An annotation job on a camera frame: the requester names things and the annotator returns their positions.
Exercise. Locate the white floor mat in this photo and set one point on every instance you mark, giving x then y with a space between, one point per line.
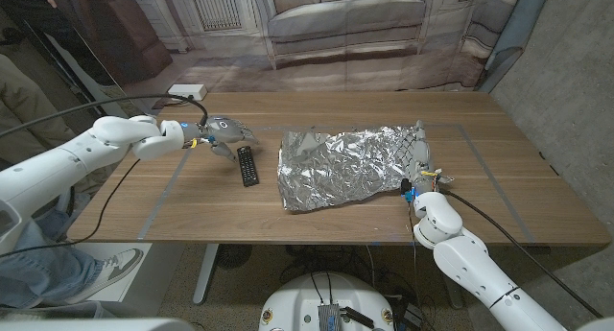
153 273

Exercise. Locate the aluminum foil sheet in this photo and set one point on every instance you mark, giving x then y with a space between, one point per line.
336 163

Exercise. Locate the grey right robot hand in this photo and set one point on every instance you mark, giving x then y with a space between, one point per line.
422 177

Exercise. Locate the black TV remote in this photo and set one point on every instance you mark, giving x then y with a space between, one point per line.
248 167

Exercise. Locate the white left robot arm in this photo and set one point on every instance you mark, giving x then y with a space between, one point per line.
72 158

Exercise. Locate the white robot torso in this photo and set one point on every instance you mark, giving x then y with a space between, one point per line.
297 302

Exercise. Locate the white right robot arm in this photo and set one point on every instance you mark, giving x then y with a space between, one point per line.
470 264

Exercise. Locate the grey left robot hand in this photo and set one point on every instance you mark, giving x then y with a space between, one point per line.
220 129

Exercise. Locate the black round floor fan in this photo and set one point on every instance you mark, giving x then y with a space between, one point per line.
233 255

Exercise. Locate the printed living room backdrop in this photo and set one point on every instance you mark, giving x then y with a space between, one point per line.
336 38

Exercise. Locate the white power strip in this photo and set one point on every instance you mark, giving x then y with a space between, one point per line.
187 91

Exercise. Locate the white table leg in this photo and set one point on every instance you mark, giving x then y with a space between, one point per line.
205 273

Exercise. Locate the blue-grey backdrop pole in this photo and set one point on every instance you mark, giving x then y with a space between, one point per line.
518 29

